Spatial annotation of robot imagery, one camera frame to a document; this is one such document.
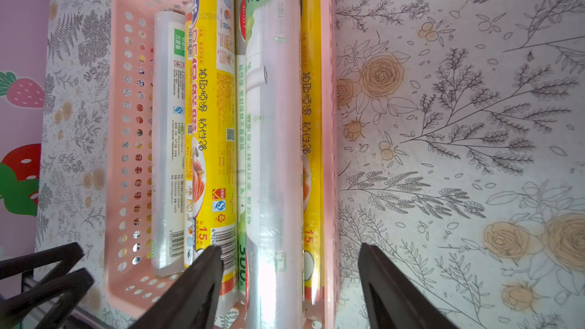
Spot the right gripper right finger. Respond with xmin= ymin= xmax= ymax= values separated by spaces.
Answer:
xmin=358 ymin=243 xmax=456 ymax=329

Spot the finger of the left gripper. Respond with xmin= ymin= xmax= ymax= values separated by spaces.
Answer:
xmin=1 ymin=269 xmax=94 ymax=328
xmin=1 ymin=242 xmax=84 ymax=281

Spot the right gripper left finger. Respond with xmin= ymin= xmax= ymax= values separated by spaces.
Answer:
xmin=132 ymin=245 xmax=223 ymax=329

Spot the clear white wrap roll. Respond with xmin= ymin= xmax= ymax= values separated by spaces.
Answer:
xmin=152 ymin=12 xmax=185 ymax=277

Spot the large yellow wrap roll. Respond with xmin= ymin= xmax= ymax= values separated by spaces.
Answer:
xmin=184 ymin=0 xmax=239 ymax=315

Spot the yellow wrap roll blue label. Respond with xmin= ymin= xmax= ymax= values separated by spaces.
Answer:
xmin=301 ymin=0 xmax=324 ymax=307

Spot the white green grape wrap roll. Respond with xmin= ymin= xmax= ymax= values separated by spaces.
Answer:
xmin=236 ymin=0 xmax=246 ymax=303

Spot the pink plastic perforated basket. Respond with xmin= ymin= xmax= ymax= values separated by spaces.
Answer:
xmin=105 ymin=0 xmax=340 ymax=328

